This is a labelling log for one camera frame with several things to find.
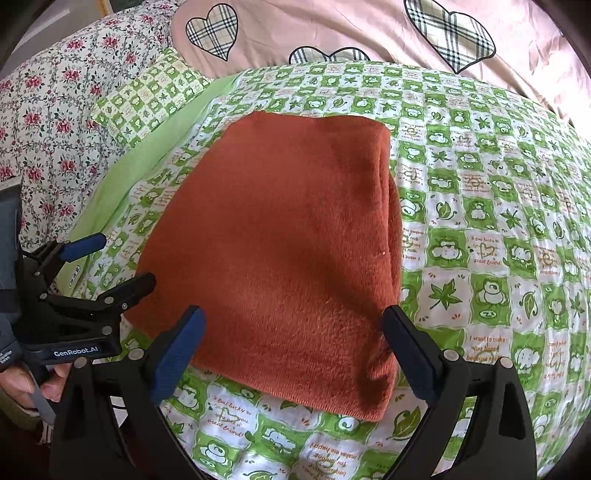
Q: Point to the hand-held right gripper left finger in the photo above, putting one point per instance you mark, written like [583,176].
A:
[178,355]

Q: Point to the green checked cartoon quilt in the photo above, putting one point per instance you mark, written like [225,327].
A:
[485,230]

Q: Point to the green checked cartoon pillow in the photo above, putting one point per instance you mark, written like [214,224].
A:
[147,97]

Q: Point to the rust orange fleece garment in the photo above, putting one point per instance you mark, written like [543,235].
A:
[277,254]

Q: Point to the pink quilt with plaid hearts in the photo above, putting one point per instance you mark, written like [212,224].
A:
[323,27]

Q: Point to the person's left hand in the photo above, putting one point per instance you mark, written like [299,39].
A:
[14,383]

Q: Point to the floral bed sheet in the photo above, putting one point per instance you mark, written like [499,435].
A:
[60,115]

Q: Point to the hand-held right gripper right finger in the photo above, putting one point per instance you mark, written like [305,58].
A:
[415,355]

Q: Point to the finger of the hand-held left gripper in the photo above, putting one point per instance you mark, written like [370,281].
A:
[83,244]
[124,293]

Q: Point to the plain green sheet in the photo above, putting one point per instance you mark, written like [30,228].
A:
[138,152]

